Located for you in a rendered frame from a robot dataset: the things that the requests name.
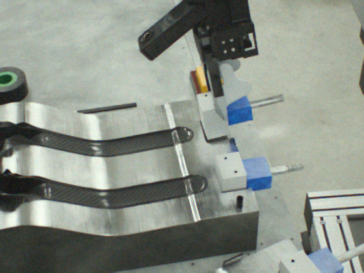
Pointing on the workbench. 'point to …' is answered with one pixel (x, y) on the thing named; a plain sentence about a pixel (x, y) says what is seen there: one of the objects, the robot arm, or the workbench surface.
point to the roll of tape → (12, 85)
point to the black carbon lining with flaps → (84, 148)
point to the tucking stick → (107, 108)
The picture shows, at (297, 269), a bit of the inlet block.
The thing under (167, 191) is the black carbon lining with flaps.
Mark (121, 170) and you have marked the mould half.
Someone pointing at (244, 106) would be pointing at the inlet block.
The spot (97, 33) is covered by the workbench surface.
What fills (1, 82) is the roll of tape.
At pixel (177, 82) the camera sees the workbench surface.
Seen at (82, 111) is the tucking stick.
